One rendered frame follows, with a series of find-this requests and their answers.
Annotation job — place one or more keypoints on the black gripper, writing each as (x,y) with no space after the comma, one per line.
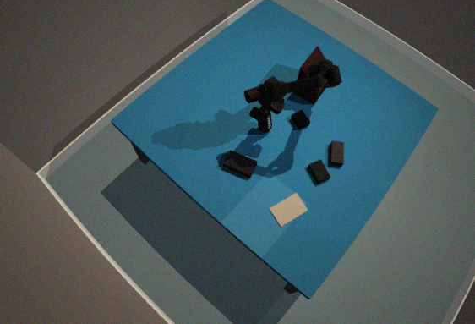
(259,114)

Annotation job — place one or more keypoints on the beige flat rectangular block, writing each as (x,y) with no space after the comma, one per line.
(288,209)

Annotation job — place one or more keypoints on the dark grey switch panel with green rocker switches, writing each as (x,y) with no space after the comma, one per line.
(266,124)

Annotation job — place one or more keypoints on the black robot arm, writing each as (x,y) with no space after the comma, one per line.
(274,92)

